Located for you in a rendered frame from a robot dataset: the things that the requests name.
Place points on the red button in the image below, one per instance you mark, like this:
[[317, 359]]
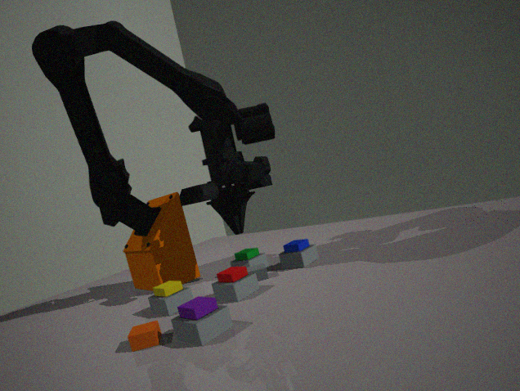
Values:
[[234, 284]]

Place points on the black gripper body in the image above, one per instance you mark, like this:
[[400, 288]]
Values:
[[213, 190]]

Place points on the purple button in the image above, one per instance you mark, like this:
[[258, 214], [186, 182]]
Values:
[[201, 320]]

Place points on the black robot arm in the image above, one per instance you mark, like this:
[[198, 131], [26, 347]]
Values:
[[60, 53]]

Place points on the green button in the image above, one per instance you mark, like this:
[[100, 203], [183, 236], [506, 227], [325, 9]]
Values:
[[248, 258]]

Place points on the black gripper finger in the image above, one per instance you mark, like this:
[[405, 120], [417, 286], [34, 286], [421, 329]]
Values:
[[226, 208], [241, 207]]

